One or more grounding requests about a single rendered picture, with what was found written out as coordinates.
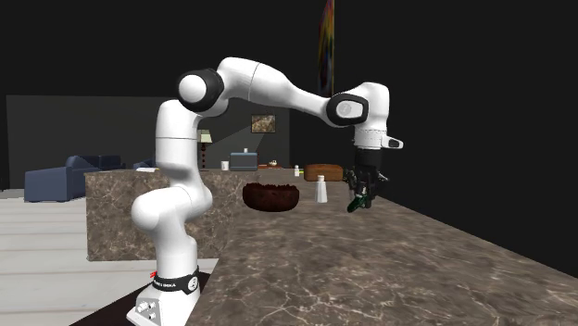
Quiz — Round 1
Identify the colourful wall hanging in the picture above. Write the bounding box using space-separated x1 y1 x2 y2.
317 0 336 98

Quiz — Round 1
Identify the tall white shaker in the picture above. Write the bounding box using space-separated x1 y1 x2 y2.
314 174 329 205

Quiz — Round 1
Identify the brown bread box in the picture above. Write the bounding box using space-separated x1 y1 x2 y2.
303 163 345 183

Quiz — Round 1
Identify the small green object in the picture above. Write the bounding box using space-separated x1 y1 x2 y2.
346 193 368 214

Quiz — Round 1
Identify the table lamp with pale shade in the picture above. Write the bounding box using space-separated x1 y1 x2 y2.
196 129 214 170

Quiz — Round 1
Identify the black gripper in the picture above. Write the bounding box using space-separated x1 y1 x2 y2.
343 146 390 210

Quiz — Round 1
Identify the dark robot stand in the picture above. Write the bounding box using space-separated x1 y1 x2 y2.
69 270 219 326

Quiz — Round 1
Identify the blue-grey toaster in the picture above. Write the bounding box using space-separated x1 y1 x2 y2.
228 147 259 172

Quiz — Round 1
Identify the dark blue sofa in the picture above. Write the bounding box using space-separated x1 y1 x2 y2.
23 155 128 204

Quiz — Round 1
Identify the dark brown bowl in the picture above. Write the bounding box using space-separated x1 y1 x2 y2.
242 182 301 214

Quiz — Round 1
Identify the framed wall picture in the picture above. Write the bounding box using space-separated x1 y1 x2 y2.
250 113 278 134

